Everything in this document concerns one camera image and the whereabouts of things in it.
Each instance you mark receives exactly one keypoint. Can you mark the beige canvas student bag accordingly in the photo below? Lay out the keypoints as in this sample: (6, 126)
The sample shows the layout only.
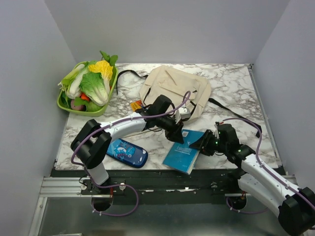
(174, 83)

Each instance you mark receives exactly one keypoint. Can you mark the blue pencil case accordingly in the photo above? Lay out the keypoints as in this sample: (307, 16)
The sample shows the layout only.
(127, 153)

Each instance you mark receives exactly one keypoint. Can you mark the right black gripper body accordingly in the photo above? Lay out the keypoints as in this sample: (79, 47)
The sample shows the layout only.
(214, 144)

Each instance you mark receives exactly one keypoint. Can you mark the green toy lettuce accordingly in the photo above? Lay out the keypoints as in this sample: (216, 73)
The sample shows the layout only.
(92, 85)

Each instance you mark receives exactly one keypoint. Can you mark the yellow toy cabbage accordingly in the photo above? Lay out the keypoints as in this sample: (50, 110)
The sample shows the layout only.
(105, 69)

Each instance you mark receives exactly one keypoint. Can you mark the blue notebook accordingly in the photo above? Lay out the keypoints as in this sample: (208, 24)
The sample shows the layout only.
(181, 157)

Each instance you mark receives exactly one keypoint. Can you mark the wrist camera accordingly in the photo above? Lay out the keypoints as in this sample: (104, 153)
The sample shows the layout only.
(182, 114)
(217, 124)

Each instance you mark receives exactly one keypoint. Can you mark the white toy bok choy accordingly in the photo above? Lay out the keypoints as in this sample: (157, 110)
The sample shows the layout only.
(70, 83)

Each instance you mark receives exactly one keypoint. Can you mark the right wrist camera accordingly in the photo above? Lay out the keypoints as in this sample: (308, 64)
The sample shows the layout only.
(217, 124)

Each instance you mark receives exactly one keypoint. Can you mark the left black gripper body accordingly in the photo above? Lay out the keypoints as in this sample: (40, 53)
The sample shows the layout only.
(166, 123)

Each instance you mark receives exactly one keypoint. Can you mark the orange toy carrot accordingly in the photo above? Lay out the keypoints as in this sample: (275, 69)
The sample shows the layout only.
(84, 97)

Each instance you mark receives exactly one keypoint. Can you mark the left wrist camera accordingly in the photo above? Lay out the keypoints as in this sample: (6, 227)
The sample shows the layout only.
(182, 114)

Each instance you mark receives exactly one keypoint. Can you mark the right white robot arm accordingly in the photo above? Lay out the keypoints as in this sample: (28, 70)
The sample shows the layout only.
(294, 206)

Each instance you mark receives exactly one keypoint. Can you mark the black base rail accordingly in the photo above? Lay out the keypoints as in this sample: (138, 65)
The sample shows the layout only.
(157, 187)

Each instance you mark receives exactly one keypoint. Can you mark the colourful children's book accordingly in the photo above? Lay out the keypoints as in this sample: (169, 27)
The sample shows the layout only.
(136, 105)

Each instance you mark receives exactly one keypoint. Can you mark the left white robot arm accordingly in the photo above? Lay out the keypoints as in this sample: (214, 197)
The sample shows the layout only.
(91, 144)

